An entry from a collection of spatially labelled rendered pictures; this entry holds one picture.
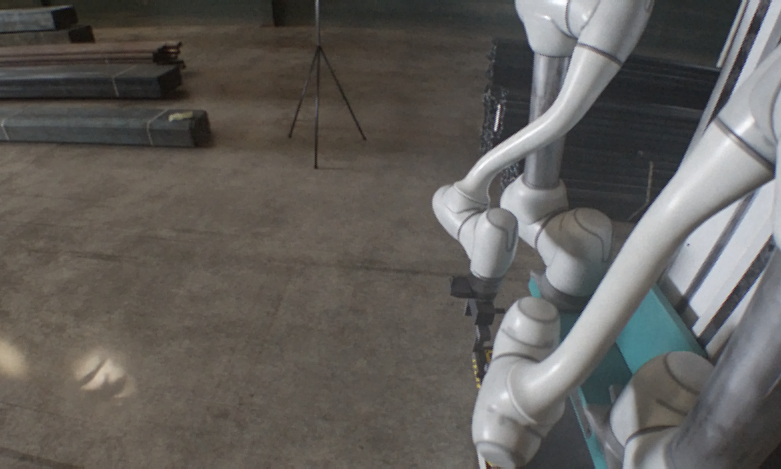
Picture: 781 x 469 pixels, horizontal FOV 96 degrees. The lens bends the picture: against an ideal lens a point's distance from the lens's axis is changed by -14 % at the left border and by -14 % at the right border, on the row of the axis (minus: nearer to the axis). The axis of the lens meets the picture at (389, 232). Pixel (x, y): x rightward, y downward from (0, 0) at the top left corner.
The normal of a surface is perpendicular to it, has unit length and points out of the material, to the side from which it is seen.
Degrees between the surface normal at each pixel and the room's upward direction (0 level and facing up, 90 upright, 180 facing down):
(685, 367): 6
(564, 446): 0
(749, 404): 95
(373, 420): 0
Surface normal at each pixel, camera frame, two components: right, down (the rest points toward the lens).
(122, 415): 0.04, -0.80
